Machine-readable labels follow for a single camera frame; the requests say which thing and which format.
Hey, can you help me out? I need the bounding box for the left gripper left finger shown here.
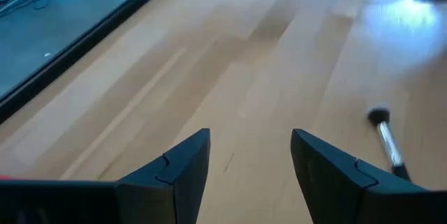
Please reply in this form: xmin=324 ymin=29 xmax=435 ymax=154
xmin=0 ymin=128 xmax=212 ymax=224

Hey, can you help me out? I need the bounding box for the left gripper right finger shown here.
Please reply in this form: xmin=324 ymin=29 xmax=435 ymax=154
xmin=290 ymin=128 xmax=447 ymax=224

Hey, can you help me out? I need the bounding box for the round-head makeup brush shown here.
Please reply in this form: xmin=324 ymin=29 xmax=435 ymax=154
xmin=366 ymin=107 xmax=412 ymax=182

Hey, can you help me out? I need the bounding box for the black aluminium table frame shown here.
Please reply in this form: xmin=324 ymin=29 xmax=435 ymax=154
xmin=0 ymin=0 xmax=182 ymax=124

